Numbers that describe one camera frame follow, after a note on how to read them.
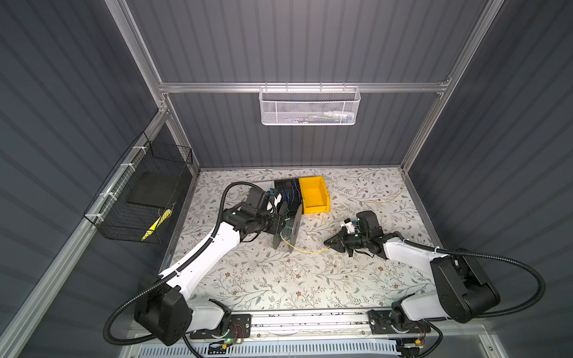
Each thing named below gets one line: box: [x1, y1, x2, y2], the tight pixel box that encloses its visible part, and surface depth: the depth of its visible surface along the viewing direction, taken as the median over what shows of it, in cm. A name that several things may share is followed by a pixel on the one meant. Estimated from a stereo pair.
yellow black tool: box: [141, 208, 172, 241], surface depth 70 cm
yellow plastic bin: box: [298, 176, 331, 215], surface depth 110 cm
